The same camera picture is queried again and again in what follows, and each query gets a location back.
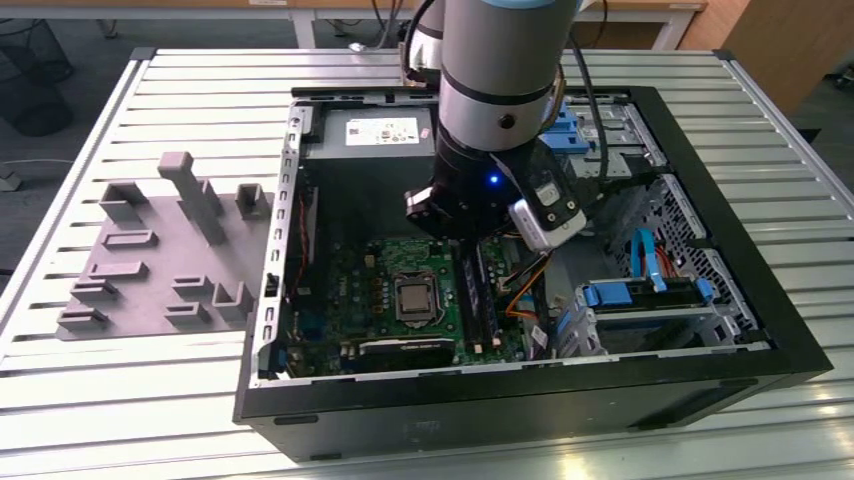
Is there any blue RAM stick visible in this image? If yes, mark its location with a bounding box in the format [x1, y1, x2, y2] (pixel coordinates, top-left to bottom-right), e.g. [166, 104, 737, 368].
[458, 240, 488, 349]
[474, 244, 502, 345]

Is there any grey power supply unit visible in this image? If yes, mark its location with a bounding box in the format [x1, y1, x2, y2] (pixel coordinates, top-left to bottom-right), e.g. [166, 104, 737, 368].
[301, 107, 442, 241]

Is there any silver CPU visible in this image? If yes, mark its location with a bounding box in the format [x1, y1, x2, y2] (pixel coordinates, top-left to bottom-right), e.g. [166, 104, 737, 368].
[398, 285, 434, 314]

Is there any blue drive latch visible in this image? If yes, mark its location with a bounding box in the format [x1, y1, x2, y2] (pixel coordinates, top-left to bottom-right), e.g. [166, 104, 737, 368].
[542, 101, 600, 157]

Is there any CPU socket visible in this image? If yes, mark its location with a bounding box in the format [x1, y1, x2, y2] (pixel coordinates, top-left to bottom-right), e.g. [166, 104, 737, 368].
[390, 271, 444, 327]

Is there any green motherboard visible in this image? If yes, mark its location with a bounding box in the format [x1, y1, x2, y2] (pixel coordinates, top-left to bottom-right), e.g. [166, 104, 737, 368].
[286, 237, 536, 374]

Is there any hard disk in blue carrier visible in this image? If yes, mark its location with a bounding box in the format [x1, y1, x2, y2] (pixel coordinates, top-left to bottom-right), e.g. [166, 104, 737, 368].
[580, 279, 713, 314]

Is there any silver drive cage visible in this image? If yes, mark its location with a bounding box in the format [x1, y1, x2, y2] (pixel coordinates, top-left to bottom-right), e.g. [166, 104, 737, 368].
[564, 98, 670, 215]

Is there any black graphics card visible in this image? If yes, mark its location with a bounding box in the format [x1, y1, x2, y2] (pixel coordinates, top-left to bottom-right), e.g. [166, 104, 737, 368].
[339, 337, 460, 374]

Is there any silver disk bay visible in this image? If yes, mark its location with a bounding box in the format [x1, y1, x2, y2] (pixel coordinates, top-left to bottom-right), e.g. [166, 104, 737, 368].
[553, 277, 744, 360]

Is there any black PC case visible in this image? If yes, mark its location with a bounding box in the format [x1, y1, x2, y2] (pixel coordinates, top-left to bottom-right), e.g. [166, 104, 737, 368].
[230, 84, 836, 461]

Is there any grey parts rack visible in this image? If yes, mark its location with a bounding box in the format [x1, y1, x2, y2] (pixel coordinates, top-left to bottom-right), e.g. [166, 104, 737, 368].
[57, 149, 277, 344]

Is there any wooden desk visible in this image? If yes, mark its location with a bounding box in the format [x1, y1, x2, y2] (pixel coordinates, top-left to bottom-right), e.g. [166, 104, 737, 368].
[246, 0, 710, 51]

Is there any wooden cabinet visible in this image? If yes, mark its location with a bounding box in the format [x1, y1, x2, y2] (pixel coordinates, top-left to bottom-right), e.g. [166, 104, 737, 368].
[680, 0, 854, 120]

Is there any white power adapter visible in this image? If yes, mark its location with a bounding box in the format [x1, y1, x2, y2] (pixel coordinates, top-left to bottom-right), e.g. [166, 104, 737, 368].
[0, 158, 70, 192]

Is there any black mesh waste bin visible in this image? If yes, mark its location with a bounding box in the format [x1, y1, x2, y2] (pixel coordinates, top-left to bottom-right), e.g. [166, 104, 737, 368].
[0, 18, 77, 137]

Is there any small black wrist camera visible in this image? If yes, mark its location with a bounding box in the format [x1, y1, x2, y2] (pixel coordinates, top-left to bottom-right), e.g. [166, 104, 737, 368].
[402, 188, 440, 224]

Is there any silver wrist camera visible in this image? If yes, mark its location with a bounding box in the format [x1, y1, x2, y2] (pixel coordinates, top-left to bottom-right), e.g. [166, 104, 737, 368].
[490, 144, 590, 252]

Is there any orange wire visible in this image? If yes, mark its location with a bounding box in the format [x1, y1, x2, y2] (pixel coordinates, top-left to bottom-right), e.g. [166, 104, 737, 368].
[504, 263, 557, 321]

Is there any red black twisted wire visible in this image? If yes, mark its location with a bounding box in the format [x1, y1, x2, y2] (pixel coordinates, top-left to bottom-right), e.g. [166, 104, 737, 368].
[297, 191, 317, 266]

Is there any black cable bundle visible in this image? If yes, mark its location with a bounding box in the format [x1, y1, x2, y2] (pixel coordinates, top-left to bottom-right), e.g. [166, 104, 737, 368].
[497, 172, 669, 294]

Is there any blue flat data cable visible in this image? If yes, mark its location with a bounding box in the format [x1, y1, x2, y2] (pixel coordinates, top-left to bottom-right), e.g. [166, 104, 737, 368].
[629, 227, 670, 295]

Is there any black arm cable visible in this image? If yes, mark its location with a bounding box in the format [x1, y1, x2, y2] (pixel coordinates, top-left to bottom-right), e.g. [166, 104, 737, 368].
[565, 29, 613, 190]

